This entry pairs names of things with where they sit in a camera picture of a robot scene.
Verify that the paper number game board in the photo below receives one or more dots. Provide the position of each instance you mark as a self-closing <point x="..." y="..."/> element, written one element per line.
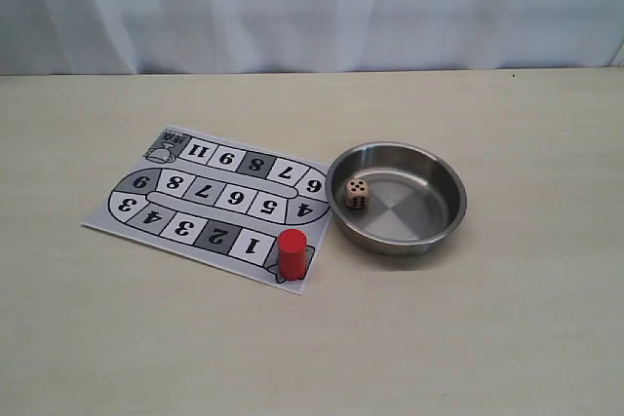
<point x="219" y="202"/>

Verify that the white curtain backdrop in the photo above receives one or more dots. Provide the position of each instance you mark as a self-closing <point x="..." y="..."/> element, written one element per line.
<point x="44" y="37"/>

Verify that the red cylinder game piece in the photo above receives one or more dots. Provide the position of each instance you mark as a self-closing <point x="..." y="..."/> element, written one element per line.
<point x="292" y="245"/>

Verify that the beige wooden die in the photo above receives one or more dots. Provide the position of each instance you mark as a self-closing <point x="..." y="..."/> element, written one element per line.
<point x="357" y="193"/>

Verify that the stainless steel round bowl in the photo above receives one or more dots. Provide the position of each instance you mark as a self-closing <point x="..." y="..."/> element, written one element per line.
<point x="416" y="198"/>

